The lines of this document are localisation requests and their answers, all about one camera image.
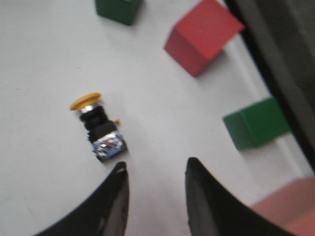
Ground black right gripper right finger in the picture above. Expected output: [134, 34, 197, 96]
[185, 157, 291, 236]

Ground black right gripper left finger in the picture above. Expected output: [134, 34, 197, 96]
[37, 162, 129, 236]

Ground yellow push button switch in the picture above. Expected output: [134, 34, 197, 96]
[70, 92, 127, 162]

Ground pink plastic bin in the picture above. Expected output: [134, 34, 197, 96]
[251, 177, 315, 236]

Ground green cube near bin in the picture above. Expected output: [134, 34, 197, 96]
[222, 97, 290, 150]

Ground red cube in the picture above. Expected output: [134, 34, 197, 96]
[164, 0, 245, 77]

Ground dark stone ledge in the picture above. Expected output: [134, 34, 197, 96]
[226, 0, 315, 167]

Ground green cube far left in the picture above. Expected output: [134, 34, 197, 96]
[94, 0, 143, 26]

